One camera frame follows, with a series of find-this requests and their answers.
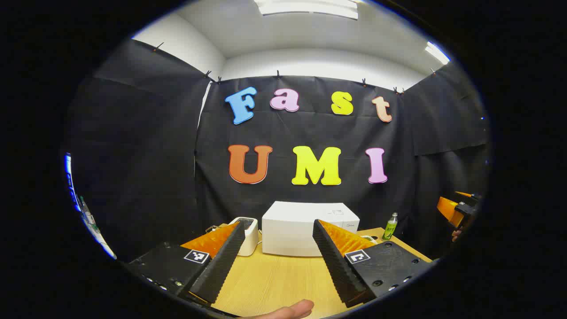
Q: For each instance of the black backdrop cloth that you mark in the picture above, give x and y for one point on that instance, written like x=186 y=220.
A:
x=146 y=155

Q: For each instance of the ceiling light panel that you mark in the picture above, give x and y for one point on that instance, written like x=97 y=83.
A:
x=310 y=8
x=437 y=52

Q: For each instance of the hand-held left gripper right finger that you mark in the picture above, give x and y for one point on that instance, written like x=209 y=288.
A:
x=336 y=266

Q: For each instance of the white toaster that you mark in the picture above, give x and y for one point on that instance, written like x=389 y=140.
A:
x=250 y=235

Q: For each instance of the divided white snack plate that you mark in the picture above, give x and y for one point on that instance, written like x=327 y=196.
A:
x=370 y=239

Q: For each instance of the white microwave oven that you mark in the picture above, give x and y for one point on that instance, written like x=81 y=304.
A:
x=288 y=230

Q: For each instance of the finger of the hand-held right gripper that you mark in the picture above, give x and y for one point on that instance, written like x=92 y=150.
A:
x=465 y=194
x=448 y=210

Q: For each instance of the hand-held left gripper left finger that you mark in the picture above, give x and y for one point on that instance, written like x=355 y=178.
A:
x=223 y=261

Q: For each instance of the green drink bottle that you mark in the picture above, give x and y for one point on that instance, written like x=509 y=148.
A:
x=390 y=228

